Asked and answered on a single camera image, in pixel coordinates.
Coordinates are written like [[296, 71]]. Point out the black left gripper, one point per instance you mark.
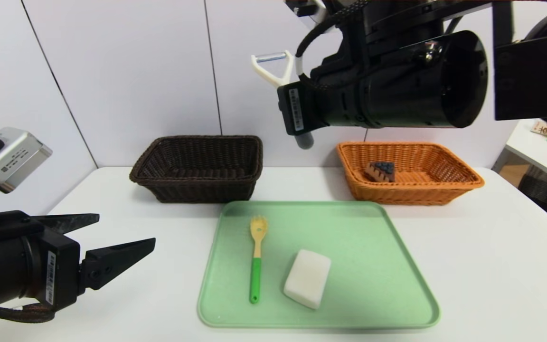
[[59, 274]]

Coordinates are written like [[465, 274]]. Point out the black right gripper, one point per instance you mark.
[[294, 109]]

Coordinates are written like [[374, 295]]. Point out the chocolate blueberry cake slice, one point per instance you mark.
[[380, 172]]

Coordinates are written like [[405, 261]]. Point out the yellow green pasta spoon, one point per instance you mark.
[[255, 275]]

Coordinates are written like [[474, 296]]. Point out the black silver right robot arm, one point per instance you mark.
[[406, 80]]

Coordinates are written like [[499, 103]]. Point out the dark brown wicker basket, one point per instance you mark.
[[197, 187]]

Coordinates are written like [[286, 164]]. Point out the orange wicker basket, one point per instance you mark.
[[425, 190]]

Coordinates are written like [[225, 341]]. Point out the white rectangular block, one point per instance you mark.
[[306, 280]]

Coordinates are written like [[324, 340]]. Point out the light green plastic tray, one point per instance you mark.
[[382, 285]]

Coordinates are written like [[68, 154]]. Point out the white side table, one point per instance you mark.
[[534, 152]]

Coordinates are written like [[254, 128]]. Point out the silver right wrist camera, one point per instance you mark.
[[316, 7]]

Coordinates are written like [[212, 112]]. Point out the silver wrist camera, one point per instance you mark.
[[14, 159], [316, 7]]

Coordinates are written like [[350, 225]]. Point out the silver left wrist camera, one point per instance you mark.
[[14, 159]]

